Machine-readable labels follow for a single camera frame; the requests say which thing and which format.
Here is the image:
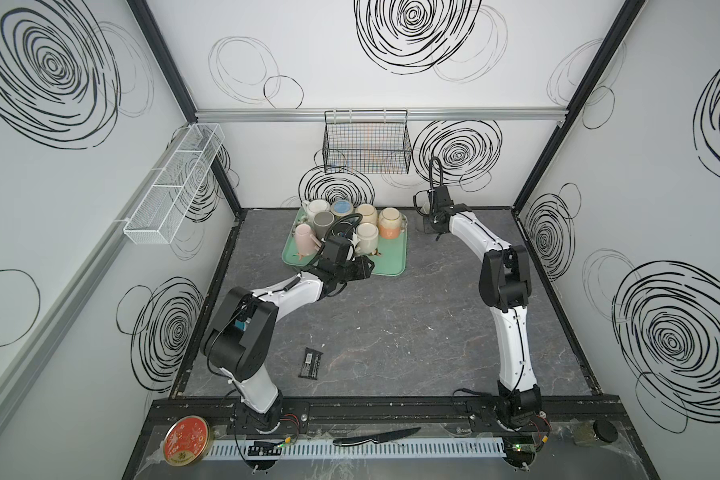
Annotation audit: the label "pink mug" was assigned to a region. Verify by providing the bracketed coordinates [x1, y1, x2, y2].
[293, 223, 322, 258]

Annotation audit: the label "white mesh shelf basket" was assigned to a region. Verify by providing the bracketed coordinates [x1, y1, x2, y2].
[123, 123, 225, 245]

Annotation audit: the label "white mug at back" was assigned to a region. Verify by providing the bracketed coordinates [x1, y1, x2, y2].
[302, 199, 331, 221]

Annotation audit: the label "black wire basket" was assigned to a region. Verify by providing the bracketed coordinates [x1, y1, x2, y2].
[321, 109, 413, 175]

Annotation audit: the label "green floral tray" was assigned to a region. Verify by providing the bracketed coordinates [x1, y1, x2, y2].
[281, 207, 408, 277]

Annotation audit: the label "blue mug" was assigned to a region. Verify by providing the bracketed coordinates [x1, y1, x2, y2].
[330, 199, 354, 218]

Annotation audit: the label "black knife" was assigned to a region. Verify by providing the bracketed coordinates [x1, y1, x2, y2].
[332, 427, 421, 448]

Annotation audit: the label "white slotted cable duct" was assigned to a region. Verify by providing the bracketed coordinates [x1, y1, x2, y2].
[205, 437, 506, 461]

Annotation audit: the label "speckled cream mug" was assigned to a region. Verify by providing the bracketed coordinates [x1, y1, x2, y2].
[355, 204, 378, 225]

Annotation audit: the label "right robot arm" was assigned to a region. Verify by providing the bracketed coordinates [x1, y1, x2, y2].
[416, 157, 542, 430]

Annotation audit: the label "cream white mug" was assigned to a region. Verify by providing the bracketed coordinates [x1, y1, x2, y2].
[353, 223, 379, 256]

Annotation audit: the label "red round tin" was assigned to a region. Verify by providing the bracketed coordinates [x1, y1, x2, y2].
[162, 415, 213, 467]

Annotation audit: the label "grey brown mug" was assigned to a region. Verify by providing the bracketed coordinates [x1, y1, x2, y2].
[312, 211, 335, 240]

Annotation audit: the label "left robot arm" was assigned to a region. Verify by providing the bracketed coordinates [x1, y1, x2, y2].
[201, 213, 375, 432]

